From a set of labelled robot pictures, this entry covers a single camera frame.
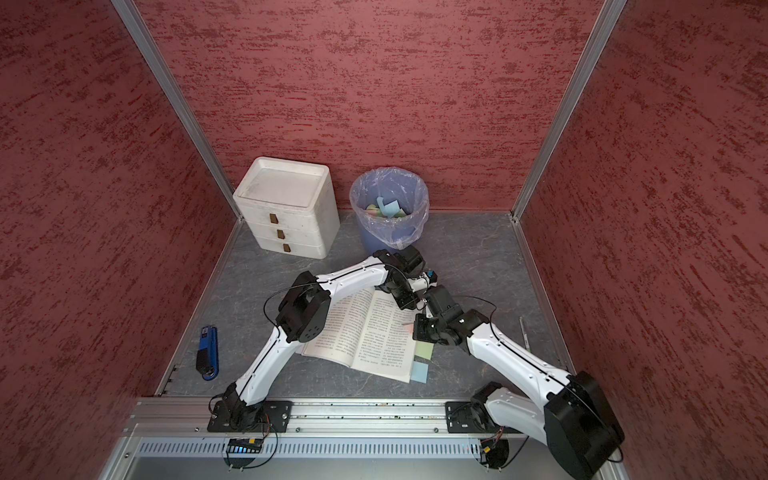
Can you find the blue sticky note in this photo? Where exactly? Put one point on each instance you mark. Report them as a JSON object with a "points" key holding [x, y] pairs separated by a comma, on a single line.
{"points": [[419, 372]]}

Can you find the aluminium front rail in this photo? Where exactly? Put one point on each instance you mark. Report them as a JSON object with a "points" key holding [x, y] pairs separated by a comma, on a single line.
{"points": [[310, 417]]}

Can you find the discarded notes in bin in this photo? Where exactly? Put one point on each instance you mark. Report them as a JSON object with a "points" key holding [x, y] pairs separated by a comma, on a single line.
{"points": [[385, 209]]}

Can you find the science magazine book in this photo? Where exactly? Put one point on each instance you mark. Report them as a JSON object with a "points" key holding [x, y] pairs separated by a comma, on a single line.
{"points": [[365, 332]]}

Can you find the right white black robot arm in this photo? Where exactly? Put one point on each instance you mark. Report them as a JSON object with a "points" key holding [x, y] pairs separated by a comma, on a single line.
{"points": [[569, 413]]}

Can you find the right aluminium corner post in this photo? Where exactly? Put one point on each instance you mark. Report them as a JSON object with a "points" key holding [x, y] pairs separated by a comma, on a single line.
{"points": [[605, 23]]}

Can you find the clear plastic bin liner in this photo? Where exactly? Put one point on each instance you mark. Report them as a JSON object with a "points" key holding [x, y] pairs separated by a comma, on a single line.
{"points": [[390, 207]]}

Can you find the left aluminium corner post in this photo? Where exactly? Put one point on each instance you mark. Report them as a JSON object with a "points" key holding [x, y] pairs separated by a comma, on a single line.
{"points": [[139, 32]]}

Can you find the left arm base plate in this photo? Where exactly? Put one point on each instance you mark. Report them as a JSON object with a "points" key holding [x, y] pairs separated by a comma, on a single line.
{"points": [[268, 416]]}

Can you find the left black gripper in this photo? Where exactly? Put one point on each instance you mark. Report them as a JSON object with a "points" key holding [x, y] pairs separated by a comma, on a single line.
{"points": [[406, 301]]}

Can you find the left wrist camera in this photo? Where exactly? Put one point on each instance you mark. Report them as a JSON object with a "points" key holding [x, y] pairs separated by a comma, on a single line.
{"points": [[423, 281]]}

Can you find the white three-drawer storage box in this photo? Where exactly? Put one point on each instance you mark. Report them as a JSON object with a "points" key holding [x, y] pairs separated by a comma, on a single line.
{"points": [[289, 206]]}

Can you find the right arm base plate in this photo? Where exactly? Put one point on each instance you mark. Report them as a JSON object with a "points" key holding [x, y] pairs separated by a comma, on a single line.
{"points": [[468, 417]]}

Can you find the aluminium corner post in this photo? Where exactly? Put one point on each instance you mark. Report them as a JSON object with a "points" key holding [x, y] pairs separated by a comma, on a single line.
{"points": [[605, 23], [139, 32]]}

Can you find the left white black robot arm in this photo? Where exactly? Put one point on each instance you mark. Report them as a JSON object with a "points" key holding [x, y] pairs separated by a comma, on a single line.
{"points": [[302, 316]]}

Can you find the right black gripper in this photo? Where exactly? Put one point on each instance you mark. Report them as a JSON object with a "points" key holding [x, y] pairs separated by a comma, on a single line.
{"points": [[419, 333]]}

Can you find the green sticky note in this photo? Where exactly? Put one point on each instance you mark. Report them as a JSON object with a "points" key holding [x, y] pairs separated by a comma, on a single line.
{"points": [[423, 350]]}

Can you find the blue black utility knife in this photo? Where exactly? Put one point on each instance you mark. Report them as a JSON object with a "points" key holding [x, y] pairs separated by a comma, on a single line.
{"points": [[207, 363]]}

